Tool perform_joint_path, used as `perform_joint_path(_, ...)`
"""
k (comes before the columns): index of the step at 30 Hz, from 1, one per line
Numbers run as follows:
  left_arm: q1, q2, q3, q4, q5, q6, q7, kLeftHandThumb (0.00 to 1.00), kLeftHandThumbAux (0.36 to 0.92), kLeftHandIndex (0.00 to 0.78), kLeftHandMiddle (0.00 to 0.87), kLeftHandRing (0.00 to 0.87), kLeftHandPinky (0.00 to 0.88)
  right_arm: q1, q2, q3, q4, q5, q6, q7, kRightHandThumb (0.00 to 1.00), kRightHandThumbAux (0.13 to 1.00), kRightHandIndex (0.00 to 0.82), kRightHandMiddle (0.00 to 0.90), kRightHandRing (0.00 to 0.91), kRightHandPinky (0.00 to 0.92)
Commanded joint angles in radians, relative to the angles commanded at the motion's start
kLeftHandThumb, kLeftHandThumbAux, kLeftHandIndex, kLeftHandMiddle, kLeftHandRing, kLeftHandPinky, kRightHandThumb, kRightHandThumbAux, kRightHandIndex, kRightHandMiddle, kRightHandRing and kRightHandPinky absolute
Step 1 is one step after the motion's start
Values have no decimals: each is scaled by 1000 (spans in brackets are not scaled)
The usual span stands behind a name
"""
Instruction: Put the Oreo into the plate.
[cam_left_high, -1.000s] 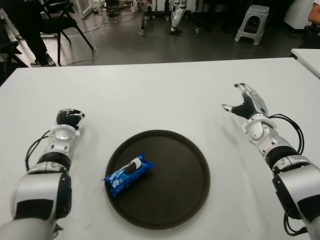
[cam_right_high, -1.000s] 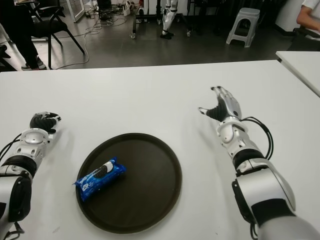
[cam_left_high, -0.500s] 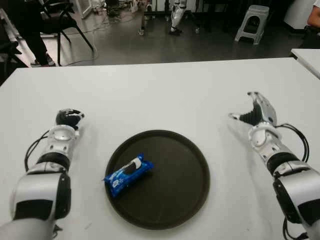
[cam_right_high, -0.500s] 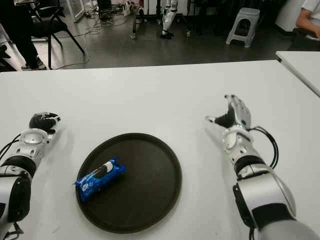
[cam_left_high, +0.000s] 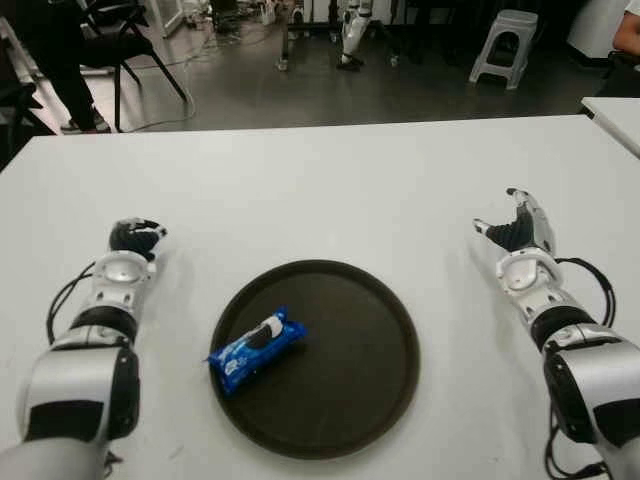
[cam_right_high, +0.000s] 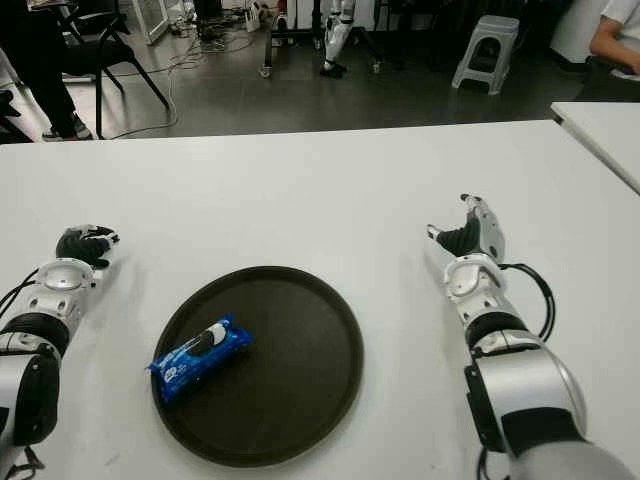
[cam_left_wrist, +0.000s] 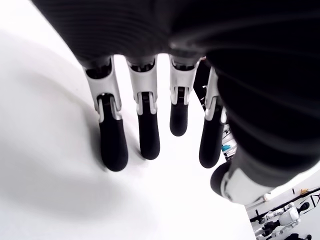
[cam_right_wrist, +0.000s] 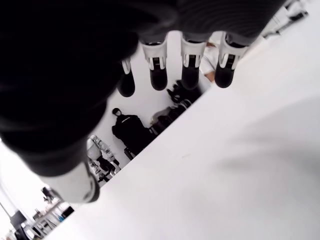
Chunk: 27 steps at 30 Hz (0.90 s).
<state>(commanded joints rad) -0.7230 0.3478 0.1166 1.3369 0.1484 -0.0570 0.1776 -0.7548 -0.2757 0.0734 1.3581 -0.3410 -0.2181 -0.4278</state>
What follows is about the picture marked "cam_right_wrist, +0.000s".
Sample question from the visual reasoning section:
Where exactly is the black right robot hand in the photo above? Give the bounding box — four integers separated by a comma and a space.
0, 0, 286, 205

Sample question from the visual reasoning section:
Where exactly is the person in black jacket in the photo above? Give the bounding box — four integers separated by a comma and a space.
111, 107, 154, 161

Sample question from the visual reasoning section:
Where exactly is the white and black robot figure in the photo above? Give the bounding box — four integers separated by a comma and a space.
86, 134, 122, 183

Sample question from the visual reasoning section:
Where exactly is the black office chair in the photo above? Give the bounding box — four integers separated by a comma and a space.
166, 79, 202, 104

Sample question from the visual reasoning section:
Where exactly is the cluttered white desk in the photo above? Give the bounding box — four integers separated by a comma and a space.
9, 186, 75, 240

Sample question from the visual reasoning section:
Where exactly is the seated person in white shirt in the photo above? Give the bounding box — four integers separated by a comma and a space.
199, 41, 221, 84

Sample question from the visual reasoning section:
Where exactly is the white side table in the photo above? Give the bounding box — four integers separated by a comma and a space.
261, 0, 310, 39

